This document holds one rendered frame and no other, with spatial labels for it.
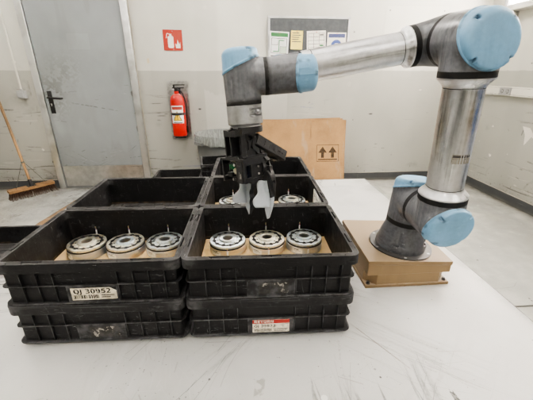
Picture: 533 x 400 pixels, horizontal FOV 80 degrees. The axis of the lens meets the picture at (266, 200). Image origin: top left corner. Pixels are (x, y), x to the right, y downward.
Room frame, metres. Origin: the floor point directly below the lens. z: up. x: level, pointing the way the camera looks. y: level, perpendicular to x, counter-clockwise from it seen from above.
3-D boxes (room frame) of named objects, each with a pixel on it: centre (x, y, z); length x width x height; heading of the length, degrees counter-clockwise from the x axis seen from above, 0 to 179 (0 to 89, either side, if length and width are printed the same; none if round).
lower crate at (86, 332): (0.73, 0.40, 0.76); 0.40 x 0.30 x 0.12; 93
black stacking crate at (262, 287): (0.75, 0.00, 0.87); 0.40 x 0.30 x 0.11; 93
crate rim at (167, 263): (0.73, 0.40, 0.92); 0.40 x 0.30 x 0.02; 93
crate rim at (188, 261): (0.75, 0.00, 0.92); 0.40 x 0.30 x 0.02; 93
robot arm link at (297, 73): (0.74, -0.05, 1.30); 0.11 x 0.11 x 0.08; 5
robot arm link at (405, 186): (0.90, -0.44, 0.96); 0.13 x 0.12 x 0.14; 5
